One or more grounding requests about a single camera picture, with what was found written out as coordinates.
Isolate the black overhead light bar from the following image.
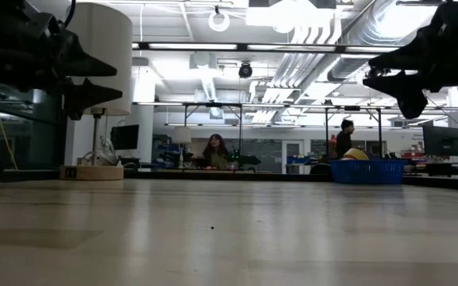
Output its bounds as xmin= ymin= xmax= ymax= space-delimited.
xmin=131 ymin=41 xmax=403 ymax=56

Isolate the black chair back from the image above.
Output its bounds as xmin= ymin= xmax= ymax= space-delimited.
xmin=309 ymin=162 xmax=332 ymax=176

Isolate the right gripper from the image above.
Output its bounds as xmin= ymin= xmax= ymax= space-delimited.
xmin=362 ymin=0 xmax=458 ymax=120

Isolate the white ring light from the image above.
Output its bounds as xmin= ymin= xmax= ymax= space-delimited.
xmin=207 ymin=4 xmax=231 ymax=33

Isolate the person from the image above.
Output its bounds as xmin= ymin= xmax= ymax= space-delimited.
xmin=335 ymin=118 xmax=356 ymax=160
xmin=200 ymin=133 xmax=230 ymax=170

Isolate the yellow power cord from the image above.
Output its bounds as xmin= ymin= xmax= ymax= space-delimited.
xmin=0 ymin=81 xmax=19 ymax=171

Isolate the black hanging camera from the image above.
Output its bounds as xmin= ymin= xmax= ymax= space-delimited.
xmin=238 ymin=60 xmax=254 ymax=79

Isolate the black aluminium table frame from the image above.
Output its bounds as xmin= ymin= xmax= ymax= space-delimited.
xmin=0 ymin=160 xmax=458 ymax=191

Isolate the tangled white cord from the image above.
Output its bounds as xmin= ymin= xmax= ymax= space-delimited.
xmin=78 ymin=135 xmax=119 ymax=166

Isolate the black metal frame stand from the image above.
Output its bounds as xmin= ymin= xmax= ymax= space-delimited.
xmin=182 ymin=102 xmax=243 ymax=168
xmin=324 ymin=104 xmax=383 ymax=160

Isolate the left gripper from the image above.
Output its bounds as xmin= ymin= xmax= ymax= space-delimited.
xmin=12 ymin=14 xmax=124 ymax=122

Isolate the white lamp wooden base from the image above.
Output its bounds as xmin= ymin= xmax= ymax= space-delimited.
xmin=60 ymin=2 xmax=134 ymax=182

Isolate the blue plastic bin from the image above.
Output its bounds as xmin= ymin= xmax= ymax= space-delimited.
xmin=329 ymin=158 xmax=408 ymax=186

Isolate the black monitor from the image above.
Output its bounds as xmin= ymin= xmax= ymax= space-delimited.
xmin=421 ymin=125 xmax=458 ymax=157
xmin=109 ymin=124 xmax=140 ymax=152

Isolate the blue storage rack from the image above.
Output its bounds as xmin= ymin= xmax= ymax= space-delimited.
xmin=151 ymin=133 xmax=182 ymax=170

